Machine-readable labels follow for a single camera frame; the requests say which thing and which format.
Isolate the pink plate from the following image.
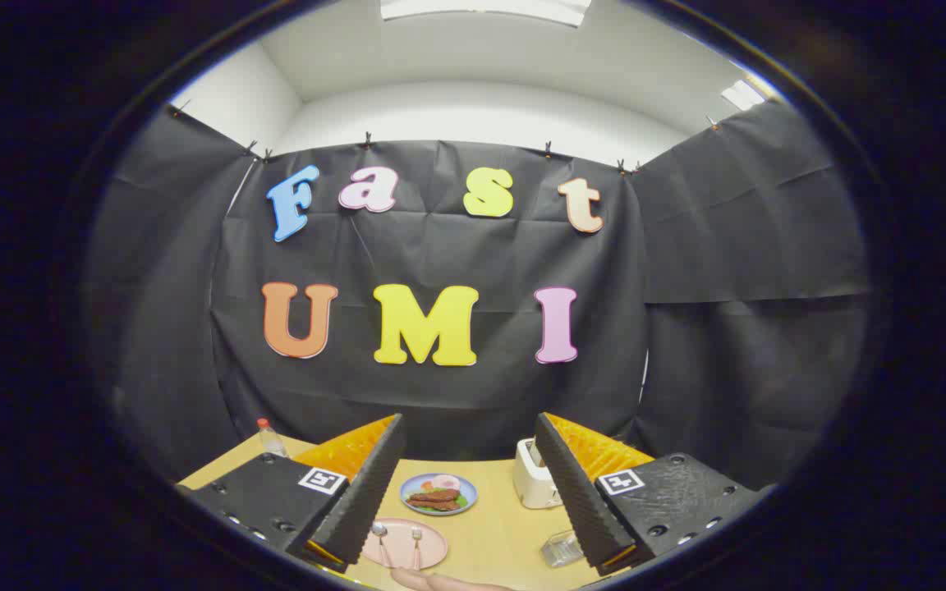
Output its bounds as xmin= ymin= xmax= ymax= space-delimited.
xmin=360 ymin=518 xmax=449 ymax=571

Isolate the row of black cloth clips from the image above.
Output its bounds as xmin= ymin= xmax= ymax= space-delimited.
xmin=171 ymin=100 xmax=722 ymax=176

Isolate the blue plate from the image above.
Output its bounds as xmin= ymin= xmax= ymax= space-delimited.
xmin=400 ymin=473 xmax=478 ymax=516

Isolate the white toaster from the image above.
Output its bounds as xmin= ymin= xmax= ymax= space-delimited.
xmin=513 ymin=438 xmax=564 ymax=510

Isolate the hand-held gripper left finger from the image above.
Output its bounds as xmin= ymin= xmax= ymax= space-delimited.
xmin=176 ymin=413 xmax=406 ymax=574

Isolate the large ceiling light panel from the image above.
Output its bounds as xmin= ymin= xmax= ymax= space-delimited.
xmin=380 ymin=0 xmax=592 ymax=28

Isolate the small ceiling light panel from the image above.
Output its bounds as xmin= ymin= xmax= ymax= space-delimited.
xmin=721 ymin=79 xmax=766 ymax=112

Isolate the clear water bottle red cap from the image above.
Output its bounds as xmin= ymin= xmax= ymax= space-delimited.
xmin=256 ymin=418 xmax=289 ymax=459

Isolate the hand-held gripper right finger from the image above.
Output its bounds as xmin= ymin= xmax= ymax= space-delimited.
xmin=534 ymin=412 xmax=776 ymax=577

